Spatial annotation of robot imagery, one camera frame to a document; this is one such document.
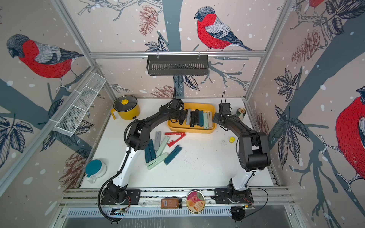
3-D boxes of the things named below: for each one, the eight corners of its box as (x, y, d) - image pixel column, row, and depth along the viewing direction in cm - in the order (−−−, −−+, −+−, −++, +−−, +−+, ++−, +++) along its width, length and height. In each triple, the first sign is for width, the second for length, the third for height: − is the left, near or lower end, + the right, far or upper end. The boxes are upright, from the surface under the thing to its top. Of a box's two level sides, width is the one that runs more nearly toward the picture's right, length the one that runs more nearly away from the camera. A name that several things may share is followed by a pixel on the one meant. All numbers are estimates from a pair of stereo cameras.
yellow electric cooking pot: (115, 120, 108) (107, 109, 98) (121, 106, 118) (115, 94, 108) (138, 120, 108) (133, 109, 98) (142, 105, 118) (137, 94, 108)
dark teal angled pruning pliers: (163, 163, 88) (163, 161, 86) (178, 146, 95) (178, 144, 93) (167, 166, 86) (167, 165, 84) (182, 148, 94) (182, 147, 92)
